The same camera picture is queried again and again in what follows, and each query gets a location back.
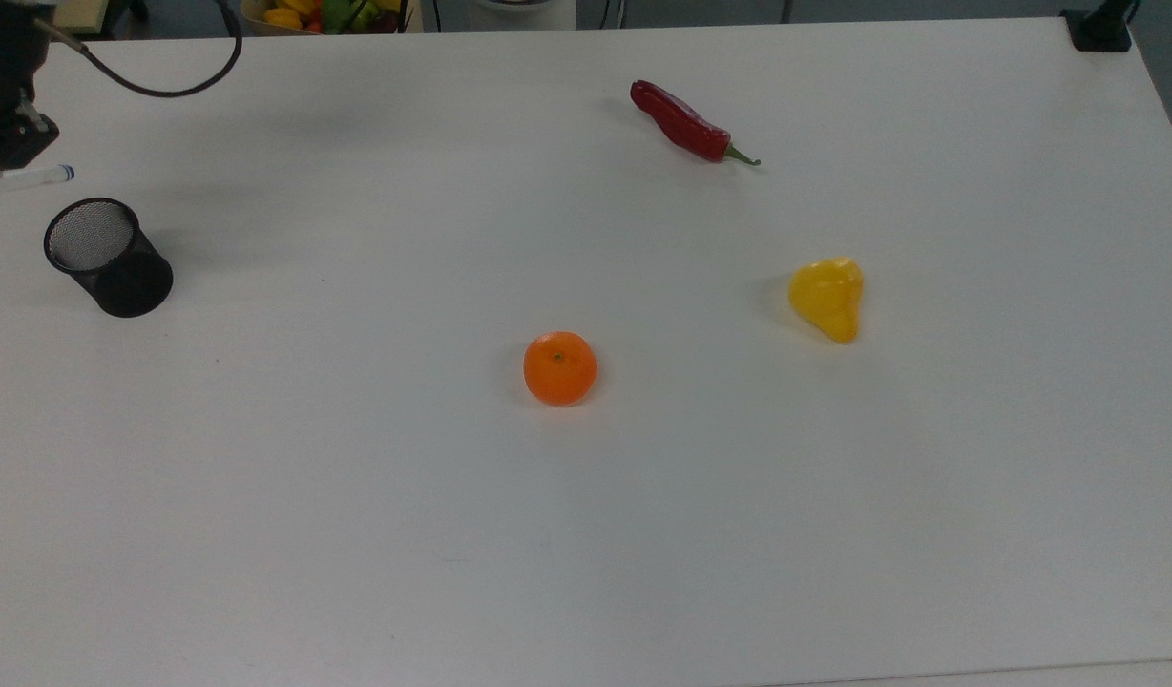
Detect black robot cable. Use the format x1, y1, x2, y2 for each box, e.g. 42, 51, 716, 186
32, 0, 244, 99

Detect black corner clamp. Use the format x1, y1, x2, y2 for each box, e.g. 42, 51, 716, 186
1061, 0, 1139, 53

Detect blue and white marker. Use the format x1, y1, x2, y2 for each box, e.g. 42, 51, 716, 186
0, 164, 76, 189

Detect red chili pepper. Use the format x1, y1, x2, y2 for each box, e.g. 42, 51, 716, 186
630, 80, 762, 168

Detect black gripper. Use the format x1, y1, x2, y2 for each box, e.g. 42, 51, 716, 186
0, 0, 61, 204

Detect box of toy fruit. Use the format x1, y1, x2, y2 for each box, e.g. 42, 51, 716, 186
240, 0, 425, 37

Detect yellow bell pepper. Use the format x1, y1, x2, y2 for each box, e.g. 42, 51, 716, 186
788, 257, 865, 344

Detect orange mandarin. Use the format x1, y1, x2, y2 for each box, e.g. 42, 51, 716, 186
523, 331, 598, 407

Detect black mesh pen cup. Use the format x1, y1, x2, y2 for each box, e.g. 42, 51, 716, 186
44, 198, 175, 319

